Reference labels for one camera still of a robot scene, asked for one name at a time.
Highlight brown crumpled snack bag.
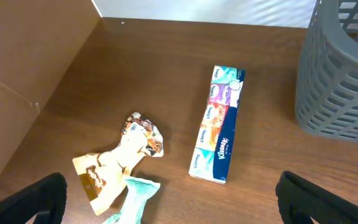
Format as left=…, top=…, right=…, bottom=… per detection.
left=72, top=112, right=163, bottom=215

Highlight mint green wrapper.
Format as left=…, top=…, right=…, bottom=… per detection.
left=103, top=176, right=160, bottom=224

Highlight Kleenex tissue multipack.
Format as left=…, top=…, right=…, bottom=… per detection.
left=189, top=65, right=246, bottom=184

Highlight grey plastic basket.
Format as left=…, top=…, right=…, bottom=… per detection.
left=295, top=0, right=358, bottom=143

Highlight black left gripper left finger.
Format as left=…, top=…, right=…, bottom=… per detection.
left=0, top=172, right=67, bottom=224

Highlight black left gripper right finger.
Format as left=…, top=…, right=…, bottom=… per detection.
left=275, top=171, right=358, bottom=224

